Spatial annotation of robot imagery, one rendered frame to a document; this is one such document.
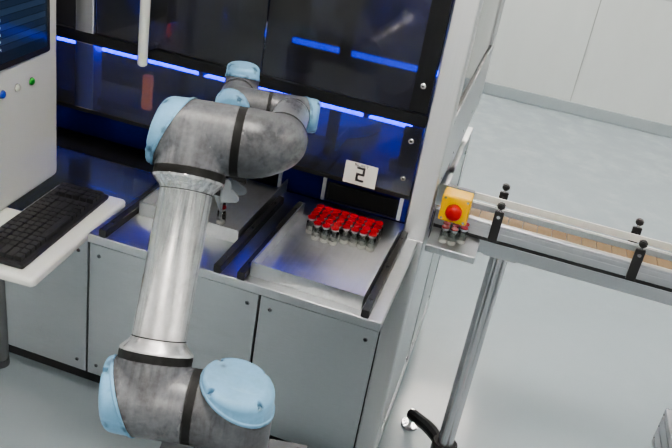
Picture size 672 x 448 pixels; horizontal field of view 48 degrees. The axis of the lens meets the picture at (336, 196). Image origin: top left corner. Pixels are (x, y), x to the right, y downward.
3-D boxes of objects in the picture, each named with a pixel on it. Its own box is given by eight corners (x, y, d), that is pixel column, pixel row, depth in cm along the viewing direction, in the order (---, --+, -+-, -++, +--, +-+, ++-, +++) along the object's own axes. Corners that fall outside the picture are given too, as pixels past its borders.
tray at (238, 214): (200, 166, 215) (201, 155, 213) (286, 190, 210) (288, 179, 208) (138, 214, 185) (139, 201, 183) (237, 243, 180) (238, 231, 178)
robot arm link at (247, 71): (222, 67, 164) (229, 56, 172) (218, 114, 169) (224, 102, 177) (258, 73, 165) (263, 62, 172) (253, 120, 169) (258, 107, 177)
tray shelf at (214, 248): (184, 168, 217) (184, 162, 216) (422, 235, 203) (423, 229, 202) (87, 240, 174) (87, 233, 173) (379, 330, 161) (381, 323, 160)
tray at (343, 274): (301, 214, 198) (303, 202, 197) (397, 242, 193) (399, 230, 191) (249, 275, 168) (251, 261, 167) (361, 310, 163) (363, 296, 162)
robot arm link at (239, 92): (266, 99, 156) (273, 83, 165) (212, 90, 155) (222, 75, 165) (262, 135, 159) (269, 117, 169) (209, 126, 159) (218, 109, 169)
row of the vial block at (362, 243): (306, 229, 191) (309, 213, 189) (375, 249, 187) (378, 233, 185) (303, 233, 189) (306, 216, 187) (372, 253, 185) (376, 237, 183)
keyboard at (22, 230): (61, 186, 207) (61, 178, 206) (109, 198, 205) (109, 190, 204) (-34, 255, 171) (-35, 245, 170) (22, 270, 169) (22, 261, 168)
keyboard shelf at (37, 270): (33, 183, 212) (33, 175, 210) (126, 207, 208) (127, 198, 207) (-81, 259, 171) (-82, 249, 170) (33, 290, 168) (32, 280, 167)
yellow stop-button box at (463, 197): (441, 208, 197) (447, 183, 194) (469, 215, 195) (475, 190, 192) (436, 219, 190) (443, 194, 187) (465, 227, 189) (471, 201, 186)
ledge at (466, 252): (433, 227, 208) (435, 221, 207) (480, 240, 205) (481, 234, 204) (424, 250, 195) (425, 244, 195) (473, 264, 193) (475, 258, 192)
